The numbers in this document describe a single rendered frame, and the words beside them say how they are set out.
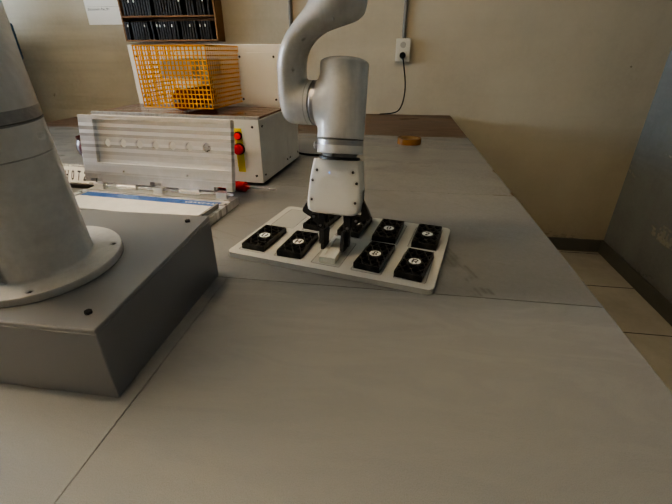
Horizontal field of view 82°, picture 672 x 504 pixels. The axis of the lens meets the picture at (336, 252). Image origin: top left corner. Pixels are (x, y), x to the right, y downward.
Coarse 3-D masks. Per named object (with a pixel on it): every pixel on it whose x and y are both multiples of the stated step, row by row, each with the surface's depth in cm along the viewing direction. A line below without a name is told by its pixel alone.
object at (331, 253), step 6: (330, 240) 77; (336, 240) 78; (330, 246) 75; (336, 246) 75; (324, 252) 73; (330, 252) 73; (336, 252) 73; (324, 258) 71; (330, 258) 71; (336, 258) 72
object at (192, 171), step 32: (96, 128) 103; (128, 128) 101; (160, 128) 99; (192, 128) 97; (224, 128) 95; (96, 160) 104; (128, 160) 103; (160, 160) 101; (192, 160) 99; (224, 160) 97; (192, 192) 101
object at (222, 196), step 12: (84, 192) 104; (108, 192) 104; (120, 192) 103; (132, 192) 103; (144, 192) 104; (156, 192) 103; (168, 192) 104; (204, 192) 100; (216, 192) 99; (228, 192) 100; (228, 204) 96; (216, 216) 91
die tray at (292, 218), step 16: (288, 208) 96; (272, 224) 87; (288, 224) 87; (336, 224) 87; (416, 224) 87; (352, 240) 80; (368, 240) 80; (400, 240) 80; (240, 256) 75; (256, 256) 74; (272, 256) 74; (304, 256) 74; (352, 256) 74; (400, 256) 74; (320, 272) 70; (336, 272) 68; (352, 272) 68; (368, 272) 68; (384, 272) 68; (432, 272) 68; (400, 288) 65; (416, 288) 64; (432, 288) 64
